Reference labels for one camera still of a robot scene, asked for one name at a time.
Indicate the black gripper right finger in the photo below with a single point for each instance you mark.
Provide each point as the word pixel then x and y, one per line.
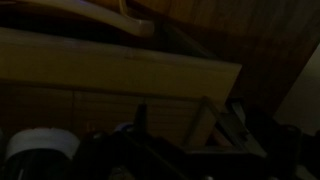
pixel 280 150

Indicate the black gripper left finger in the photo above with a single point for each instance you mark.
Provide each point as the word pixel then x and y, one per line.
pixel 113 150

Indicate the metal shoe rack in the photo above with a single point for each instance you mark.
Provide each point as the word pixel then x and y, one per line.
pixel 200 123

